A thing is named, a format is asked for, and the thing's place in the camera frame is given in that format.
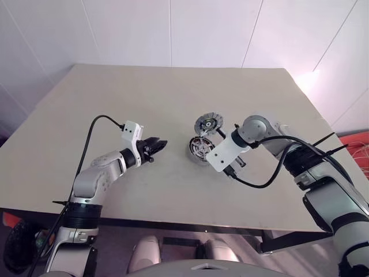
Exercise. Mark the small red object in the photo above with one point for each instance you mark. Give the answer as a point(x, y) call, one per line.
point(11, 220)

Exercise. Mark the motor stator base with windings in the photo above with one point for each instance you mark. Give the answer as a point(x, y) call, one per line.
point(193, 158)

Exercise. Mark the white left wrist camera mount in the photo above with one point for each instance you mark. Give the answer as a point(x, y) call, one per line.
point(131, 131)

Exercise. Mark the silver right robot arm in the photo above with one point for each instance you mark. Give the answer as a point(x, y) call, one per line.
point(325, 202)

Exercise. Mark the grey rounded shape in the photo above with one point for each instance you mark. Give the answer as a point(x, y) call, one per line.
point(220, 249)
point(144, 251)

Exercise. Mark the black table frame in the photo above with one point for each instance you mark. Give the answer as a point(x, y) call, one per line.
point(288, 243)

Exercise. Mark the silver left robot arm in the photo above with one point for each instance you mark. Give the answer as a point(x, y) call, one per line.
point(89, 179)

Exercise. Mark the orange object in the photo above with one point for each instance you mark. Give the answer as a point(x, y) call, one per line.
point(344, 140)

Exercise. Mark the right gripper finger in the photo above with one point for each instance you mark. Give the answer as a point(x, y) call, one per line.
point(241, 161)
point(221, 134)

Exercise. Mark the grey robot torso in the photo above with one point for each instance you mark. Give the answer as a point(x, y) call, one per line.
point(207, 269)

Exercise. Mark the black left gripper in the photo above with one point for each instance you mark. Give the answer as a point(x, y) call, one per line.
point(146, 151)

